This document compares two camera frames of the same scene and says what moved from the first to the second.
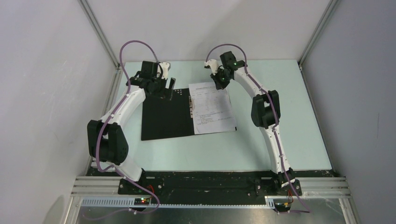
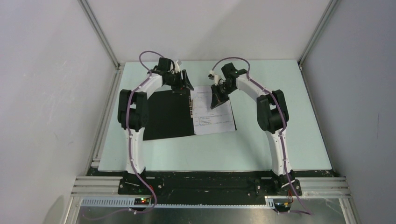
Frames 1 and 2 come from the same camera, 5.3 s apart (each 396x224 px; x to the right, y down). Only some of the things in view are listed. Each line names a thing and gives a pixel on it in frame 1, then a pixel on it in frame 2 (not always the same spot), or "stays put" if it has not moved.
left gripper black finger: x=172 y=84 → x=185 y=83
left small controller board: x=141 y=201 stays put
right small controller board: x=282 y=207 stays put
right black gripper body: x=221 y=78 → x=223 y=88
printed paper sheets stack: x=212 y=108 stays put
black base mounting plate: x=208 y=184 stays put
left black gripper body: x=159 y=91 → x=174 y=80
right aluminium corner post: x=331 y=8 stays put
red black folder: x=163 y=118 stays put
